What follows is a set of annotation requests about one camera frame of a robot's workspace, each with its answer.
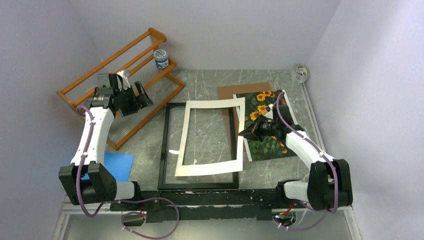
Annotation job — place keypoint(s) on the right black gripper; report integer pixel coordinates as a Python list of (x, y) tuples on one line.
[(248, 132)]

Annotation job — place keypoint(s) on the brown backing board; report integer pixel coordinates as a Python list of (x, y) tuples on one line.
[(227, 92)]

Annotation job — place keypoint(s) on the clear tape roll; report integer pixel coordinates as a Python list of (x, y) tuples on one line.
[(299, 73)]

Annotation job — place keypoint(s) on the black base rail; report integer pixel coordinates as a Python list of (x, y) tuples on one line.
[(167, 205)]

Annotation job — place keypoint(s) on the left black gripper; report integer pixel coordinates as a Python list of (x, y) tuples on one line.
[(142, 99)]

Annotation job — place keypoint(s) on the blue white jar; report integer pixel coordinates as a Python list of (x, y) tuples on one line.
[(161, 58)]

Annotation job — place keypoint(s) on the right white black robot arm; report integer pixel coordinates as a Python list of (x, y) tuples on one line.
[(329, 183)]

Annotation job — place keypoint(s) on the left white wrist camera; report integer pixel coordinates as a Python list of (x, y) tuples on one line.
[(123, 82)]

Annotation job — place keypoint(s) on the blue paper sheet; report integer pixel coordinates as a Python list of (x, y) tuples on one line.
[(117, 164)]

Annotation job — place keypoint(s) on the black picture frame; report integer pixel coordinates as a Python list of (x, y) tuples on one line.
[(163, 186)]

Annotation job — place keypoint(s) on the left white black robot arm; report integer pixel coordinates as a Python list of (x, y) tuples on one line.
[(86, 180)]

